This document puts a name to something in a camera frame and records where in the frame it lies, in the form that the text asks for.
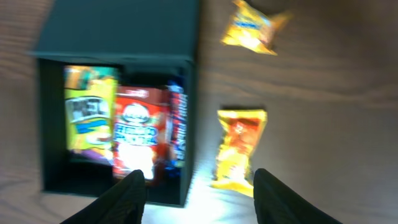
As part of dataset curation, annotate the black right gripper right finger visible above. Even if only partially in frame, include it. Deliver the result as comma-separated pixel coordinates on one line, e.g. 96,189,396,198
253,168,341,224

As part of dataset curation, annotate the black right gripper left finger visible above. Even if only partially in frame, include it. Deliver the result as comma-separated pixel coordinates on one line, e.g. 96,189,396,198
62,170,147,224

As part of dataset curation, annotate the red Hello Panda box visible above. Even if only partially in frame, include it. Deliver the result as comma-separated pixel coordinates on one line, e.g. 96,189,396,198
113,86,169,183

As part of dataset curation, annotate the dark blue chocolate bar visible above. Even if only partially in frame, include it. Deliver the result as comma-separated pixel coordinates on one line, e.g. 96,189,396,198
168,81,188,169

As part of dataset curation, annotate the green Pretz snack box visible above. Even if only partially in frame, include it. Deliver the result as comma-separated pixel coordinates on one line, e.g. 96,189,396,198
64,65,118,165

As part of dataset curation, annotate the yellow orange snack pouch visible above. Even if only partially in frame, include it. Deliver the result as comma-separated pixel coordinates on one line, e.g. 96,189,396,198
211,109,267,197

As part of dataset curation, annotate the small yellow snack packet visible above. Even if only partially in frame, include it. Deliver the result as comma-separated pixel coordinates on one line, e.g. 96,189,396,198
221,0,292,55

